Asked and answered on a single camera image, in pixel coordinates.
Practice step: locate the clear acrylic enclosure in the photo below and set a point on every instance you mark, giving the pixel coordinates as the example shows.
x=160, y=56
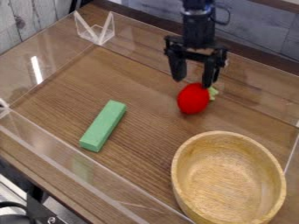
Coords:
x=96, y=57

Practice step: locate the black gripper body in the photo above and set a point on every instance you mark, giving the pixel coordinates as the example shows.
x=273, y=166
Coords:
x=177, y=52

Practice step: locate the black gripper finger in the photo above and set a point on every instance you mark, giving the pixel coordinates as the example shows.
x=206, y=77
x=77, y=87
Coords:
x=210, y=70
x=177, y=66

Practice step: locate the red strawberry toy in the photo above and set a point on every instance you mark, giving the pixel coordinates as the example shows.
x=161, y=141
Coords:
x=194, y=97

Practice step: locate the wooden bowl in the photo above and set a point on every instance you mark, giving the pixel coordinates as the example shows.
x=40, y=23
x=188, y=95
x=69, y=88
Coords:
x=226, y=179

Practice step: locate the green rectangular block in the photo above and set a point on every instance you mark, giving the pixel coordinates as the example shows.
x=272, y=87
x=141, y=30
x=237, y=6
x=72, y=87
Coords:
x=102, y=125

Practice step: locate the black metal table frame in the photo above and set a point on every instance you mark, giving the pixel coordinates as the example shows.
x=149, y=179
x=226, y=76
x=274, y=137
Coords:
x=34, y=195

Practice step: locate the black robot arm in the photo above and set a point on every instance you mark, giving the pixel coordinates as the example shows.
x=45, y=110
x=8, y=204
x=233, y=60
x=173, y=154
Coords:
x=196, y=45

